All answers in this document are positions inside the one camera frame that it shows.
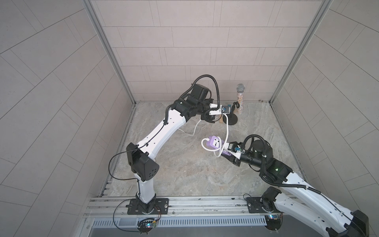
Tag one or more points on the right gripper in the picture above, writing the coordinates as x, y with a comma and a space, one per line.
232, 160

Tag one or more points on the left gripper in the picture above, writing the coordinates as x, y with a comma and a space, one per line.
206, 116

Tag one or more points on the purple power strip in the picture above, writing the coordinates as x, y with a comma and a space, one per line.
215, 144

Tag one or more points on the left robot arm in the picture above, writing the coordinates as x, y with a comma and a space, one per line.
202, 98

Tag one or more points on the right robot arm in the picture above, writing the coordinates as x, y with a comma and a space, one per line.
291, 194

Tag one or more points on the glitter microphone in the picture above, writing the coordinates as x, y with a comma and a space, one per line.
240, 92

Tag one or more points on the right circuit board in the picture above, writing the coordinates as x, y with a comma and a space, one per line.
273, 222

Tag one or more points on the circuit board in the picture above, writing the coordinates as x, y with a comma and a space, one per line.
273, 222
146, 225

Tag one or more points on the left circuit board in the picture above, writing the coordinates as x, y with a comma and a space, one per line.
146, 225

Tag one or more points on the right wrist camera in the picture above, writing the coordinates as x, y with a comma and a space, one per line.
235, 147

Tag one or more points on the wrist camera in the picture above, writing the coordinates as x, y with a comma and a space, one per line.
226, 109
235, 147

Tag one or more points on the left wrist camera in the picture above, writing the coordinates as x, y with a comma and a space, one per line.
226, 109

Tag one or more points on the aluminium mounting rail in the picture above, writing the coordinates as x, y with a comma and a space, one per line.
178, 206

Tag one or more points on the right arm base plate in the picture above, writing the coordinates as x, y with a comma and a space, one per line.
260, 205

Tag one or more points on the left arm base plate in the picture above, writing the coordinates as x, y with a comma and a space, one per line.
157, 206

